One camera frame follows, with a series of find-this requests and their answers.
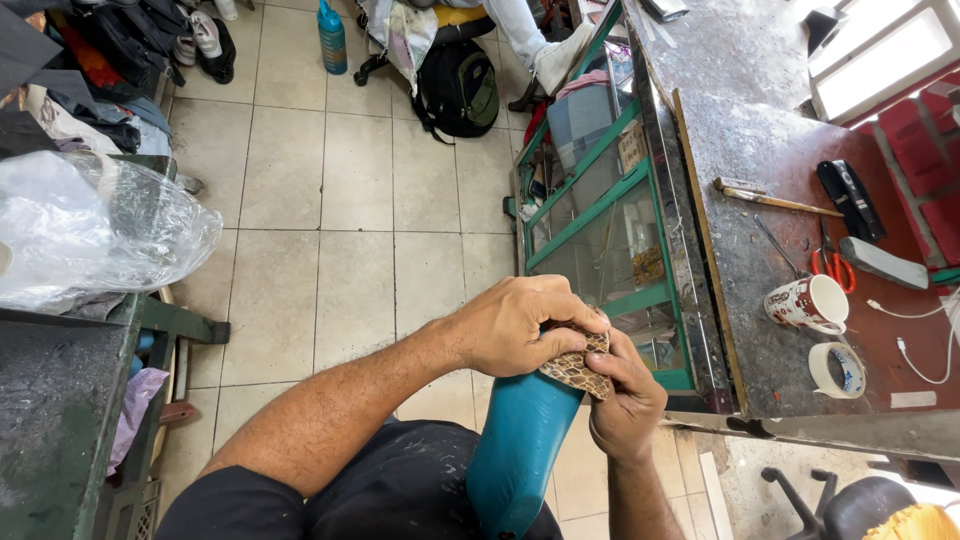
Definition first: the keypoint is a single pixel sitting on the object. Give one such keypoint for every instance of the heap of clothes and bags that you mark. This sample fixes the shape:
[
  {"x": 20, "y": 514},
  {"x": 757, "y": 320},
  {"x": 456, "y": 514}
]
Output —
[{"x": 75, "y": 75}]

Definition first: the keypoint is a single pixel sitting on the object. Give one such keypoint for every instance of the snake-print leather piece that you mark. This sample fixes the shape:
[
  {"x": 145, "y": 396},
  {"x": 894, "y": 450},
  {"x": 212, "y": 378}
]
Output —
[{"x": 577, "y": 371}]

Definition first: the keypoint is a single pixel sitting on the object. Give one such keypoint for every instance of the grey sharpening stone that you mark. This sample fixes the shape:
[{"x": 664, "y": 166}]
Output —
[{"x": 881, "y": 261}]

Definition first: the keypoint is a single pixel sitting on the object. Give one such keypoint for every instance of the person's right hand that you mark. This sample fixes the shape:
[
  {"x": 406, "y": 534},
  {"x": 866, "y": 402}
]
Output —
[{"x": 630, "y": 412}]

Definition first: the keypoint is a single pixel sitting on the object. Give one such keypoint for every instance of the green glass display cabinet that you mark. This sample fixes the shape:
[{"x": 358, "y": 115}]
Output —
[{"x": 600, "y": 225}]

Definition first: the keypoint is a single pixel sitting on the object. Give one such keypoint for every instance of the white patterned mug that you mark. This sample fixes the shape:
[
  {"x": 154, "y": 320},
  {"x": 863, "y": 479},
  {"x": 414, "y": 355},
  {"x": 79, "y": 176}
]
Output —
[{"x": 806, "y": 304}]

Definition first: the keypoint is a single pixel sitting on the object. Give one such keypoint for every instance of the person's left hand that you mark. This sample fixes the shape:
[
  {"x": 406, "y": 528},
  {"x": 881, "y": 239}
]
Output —
[{"x": 510, "y": 330}]

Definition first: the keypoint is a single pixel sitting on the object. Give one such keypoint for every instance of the clear plastic bag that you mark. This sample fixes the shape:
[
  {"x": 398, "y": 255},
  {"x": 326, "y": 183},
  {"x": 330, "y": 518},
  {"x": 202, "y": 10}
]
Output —
[{"x": 97, "y": 225}]

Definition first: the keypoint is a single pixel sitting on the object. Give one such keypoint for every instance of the person's black clothing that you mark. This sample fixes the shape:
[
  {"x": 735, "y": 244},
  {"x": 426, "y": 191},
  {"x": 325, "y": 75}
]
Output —
[{"x": 375, "y": 495}]

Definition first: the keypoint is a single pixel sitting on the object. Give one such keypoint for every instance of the blue water bottle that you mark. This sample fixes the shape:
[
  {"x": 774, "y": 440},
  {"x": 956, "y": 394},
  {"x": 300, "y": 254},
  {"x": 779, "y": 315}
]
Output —
[{"x": 331, "y": 37}]

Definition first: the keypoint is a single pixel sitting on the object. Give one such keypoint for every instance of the white window frame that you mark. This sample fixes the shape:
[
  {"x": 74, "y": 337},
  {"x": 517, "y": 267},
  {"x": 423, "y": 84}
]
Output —
[{"x": 881, "y": 56}]

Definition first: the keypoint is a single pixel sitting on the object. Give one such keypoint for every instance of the yellow woven hat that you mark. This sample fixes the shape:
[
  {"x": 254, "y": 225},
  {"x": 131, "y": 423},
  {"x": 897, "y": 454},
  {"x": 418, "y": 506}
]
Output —
[{"x": 911, "y": 523}]

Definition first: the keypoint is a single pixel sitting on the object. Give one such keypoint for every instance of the green metal workbench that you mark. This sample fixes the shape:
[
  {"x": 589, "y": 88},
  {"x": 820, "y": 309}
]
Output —
[{"x": 67, "y": 405}]

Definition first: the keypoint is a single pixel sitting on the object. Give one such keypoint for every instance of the black stool with fabric bag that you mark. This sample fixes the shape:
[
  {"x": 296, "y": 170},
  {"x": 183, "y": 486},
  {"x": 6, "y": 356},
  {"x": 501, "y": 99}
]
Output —
[{"x": 409, "y": 34}]

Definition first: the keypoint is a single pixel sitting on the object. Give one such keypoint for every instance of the roll of white tape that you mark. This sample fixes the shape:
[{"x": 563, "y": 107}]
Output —
[{"x": 836, "y": 370}]

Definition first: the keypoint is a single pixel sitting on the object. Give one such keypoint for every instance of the pile of sneakers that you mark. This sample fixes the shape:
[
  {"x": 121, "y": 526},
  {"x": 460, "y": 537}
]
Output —
[{"x": 206, "y": 41}]

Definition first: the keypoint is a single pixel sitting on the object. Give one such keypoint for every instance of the black office chair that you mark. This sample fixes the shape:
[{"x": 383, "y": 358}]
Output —
[{"x": 847, "y": 506}]

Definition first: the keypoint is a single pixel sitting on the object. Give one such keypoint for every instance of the black and green backpack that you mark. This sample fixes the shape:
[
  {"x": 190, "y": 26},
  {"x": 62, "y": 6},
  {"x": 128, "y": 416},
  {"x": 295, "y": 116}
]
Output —
[{"x": 457, "y": 90}]

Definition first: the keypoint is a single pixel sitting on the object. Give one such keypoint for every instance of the black case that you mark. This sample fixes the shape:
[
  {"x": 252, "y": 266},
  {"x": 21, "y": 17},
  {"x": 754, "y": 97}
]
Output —
[{"x": 851, "y": 199}]

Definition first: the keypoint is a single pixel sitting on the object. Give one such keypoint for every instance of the thin metal awl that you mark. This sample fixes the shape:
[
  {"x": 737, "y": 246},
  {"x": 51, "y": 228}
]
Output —
[{"x": 776, "y": 244}]

